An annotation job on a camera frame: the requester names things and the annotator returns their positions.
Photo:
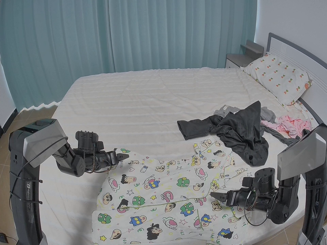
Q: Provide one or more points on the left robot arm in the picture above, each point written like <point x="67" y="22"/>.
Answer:
<point x="69" y="162"/>

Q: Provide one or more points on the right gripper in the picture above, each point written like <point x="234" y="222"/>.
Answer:
<point x="241" y="199"/>

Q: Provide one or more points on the light grey garment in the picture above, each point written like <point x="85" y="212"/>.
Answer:
<point x="268" y="115"/>

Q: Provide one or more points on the white printed pillow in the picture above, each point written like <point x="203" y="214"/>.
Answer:
<point x="278" y="78"/>

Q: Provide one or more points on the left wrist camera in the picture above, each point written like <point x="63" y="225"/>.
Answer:
<point x="99" y="145"/>

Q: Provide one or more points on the black power adapter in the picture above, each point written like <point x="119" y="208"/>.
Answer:
<point x="3" y="237"/>

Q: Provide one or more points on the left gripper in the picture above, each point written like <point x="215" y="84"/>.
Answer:
<point x="102" y="161"/>

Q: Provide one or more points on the bed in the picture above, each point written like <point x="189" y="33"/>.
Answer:
<point x="127" y="106"/>

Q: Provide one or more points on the white printed pyjama top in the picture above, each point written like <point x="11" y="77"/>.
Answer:
<point x="166" y="195"/>

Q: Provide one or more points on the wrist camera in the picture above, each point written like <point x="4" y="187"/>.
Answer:
<point x="249" y="182"/>
<point x="99" y="145"/>

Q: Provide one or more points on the black garment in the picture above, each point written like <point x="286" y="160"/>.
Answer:
<point x="240" y="134"/>

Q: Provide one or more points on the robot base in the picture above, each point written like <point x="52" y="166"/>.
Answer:
<point x="302" y="240"/>

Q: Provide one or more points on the grey bedside table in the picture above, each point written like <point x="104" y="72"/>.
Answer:
<point x="236" y="60"/>

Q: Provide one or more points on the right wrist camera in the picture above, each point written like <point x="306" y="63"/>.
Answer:
<point x="249" y="182"/>

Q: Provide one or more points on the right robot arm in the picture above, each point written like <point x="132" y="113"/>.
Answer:
<point x="288" y="198"/>

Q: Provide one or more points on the dark grey garment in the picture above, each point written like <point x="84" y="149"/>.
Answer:
<point x="278" y="136"/>

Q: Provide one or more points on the blue-green curtain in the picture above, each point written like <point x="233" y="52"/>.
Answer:
<point x="127" y="34"/>

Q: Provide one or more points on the pink garment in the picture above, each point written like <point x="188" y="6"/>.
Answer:
<point x="293" y="126"/>

